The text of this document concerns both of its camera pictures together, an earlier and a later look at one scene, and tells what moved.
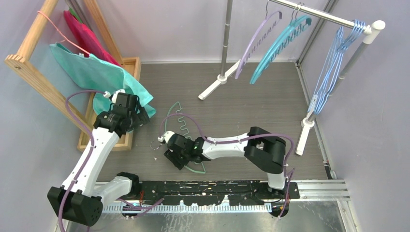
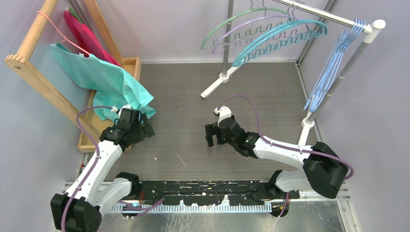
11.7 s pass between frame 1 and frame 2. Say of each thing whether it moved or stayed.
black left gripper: moved
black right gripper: moved
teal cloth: stayed
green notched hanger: moved
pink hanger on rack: stayed
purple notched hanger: moved
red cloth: stayed
